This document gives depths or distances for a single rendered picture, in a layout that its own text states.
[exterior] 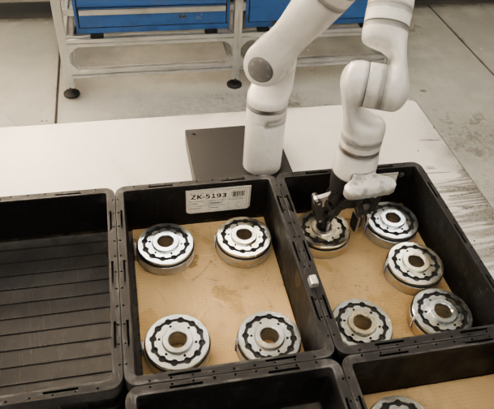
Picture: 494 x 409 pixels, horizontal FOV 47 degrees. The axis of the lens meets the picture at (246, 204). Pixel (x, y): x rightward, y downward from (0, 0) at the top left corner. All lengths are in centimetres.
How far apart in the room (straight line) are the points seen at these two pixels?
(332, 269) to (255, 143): 38
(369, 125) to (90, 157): 80
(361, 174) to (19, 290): 62
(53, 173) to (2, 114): 152
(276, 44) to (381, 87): 32
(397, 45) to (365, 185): 23
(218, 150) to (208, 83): 167
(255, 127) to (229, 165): 15
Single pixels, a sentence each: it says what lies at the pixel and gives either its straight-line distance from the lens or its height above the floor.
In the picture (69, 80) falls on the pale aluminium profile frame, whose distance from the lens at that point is 298.
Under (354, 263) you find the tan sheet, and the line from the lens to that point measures 109.
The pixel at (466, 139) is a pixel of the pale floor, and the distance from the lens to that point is 300.
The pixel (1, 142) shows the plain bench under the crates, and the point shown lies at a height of 70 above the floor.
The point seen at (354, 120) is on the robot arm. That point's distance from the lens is 92.
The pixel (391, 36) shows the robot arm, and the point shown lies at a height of 125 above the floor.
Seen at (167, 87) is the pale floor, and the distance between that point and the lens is 304.
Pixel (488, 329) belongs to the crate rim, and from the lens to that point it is 95.
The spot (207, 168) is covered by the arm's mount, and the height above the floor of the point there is 75.
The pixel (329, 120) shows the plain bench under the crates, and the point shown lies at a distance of 166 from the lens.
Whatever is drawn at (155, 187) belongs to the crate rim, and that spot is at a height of 93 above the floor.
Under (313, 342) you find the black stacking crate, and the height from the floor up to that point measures 89.
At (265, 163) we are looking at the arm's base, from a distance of 133.
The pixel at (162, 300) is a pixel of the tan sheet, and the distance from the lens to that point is 101.
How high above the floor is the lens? 164
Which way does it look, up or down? 44 degrees down
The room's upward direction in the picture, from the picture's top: 5 degrees clockwise
